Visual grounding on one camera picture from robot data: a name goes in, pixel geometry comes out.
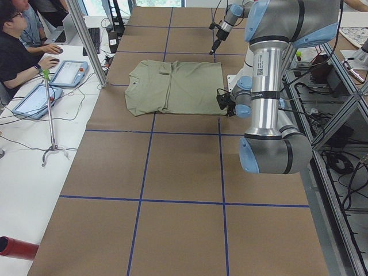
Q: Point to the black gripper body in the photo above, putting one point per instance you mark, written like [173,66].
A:
[230,109]
[221,34]

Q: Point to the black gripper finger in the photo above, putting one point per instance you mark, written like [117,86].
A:
[214,47]
[230,112]

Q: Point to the olive green long-sleeve shirt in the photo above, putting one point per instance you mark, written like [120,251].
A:
[174,87]

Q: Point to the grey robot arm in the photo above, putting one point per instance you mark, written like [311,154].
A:
[233,12]
[274,30]

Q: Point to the black keyboard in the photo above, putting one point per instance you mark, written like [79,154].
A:
[96,38]

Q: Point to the far blue teach pendant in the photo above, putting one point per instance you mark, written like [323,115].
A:
[69,74]

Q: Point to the blue teach pendant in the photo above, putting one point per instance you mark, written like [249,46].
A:
[69,74]
[33,105]

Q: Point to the metal reacher grabber tool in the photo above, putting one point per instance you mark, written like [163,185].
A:
[54,148]

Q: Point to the person in blue shirt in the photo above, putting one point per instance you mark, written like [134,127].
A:
[33,37]

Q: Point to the near blue teach pendant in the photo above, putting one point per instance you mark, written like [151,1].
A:
[33,105]

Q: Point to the person in black shirt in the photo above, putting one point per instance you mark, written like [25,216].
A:
[18,65]

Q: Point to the red cylindrical bottle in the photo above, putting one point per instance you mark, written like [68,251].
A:
[14,248]

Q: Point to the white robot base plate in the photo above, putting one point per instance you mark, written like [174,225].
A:
[232,81]

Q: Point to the aluminium frame post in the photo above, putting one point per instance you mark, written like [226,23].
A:
[76,14]

